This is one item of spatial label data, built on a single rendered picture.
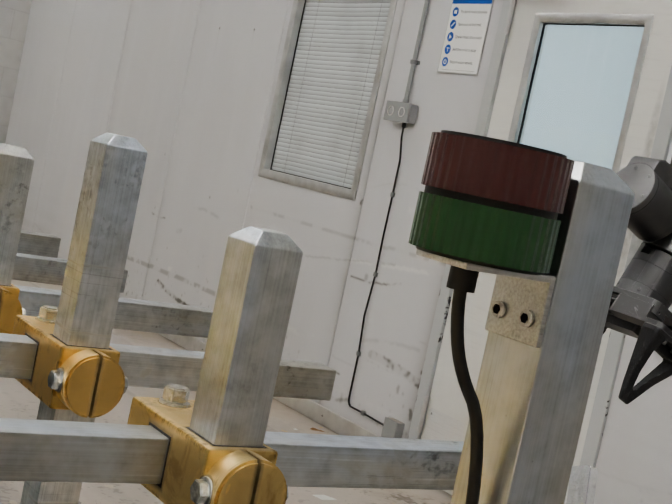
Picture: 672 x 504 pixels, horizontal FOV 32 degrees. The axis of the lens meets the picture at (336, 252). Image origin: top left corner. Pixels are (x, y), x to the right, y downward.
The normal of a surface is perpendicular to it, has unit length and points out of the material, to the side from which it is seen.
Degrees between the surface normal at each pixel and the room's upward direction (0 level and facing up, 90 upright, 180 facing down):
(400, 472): 90
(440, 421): 90
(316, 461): 90
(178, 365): 90
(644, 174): 66
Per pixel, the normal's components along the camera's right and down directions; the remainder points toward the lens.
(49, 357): -0.82, -0.13
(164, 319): 0.54, 0.18
